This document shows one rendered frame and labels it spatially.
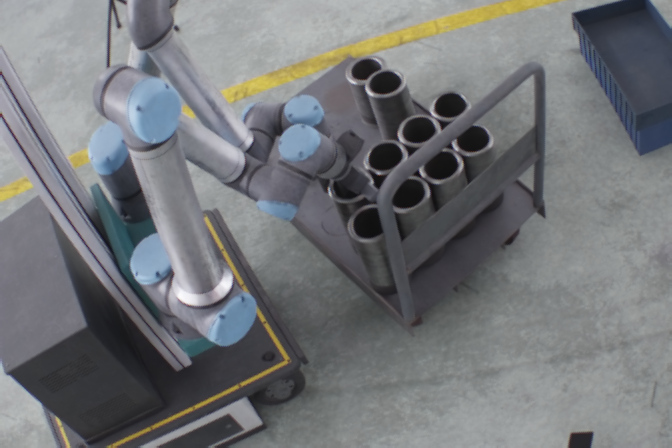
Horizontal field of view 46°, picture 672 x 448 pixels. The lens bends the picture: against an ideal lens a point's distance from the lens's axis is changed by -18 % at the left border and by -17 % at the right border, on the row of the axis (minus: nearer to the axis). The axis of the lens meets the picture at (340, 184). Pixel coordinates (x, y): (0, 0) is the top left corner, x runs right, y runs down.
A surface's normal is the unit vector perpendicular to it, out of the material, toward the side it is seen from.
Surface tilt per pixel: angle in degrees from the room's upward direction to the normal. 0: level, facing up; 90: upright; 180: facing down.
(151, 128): 82
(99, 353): 90
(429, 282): 0
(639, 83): 0
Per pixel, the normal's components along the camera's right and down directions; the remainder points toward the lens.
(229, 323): 0.77, 0.43
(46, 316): -0.25, -0.61
